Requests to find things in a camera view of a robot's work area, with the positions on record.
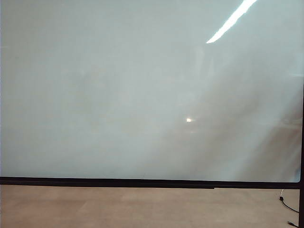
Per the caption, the black framed whiteboard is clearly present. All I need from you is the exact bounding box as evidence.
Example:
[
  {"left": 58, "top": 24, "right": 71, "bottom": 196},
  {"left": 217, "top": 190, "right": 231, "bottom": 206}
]
[{"left": 0, "top": 0, "right": 304, "bottom": 228}]

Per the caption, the black floor cable white end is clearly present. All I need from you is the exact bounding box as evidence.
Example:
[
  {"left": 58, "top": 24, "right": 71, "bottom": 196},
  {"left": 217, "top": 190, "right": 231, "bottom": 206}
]
[{"left": 279, "top": 189, "right": 299, "bottom": 213}]

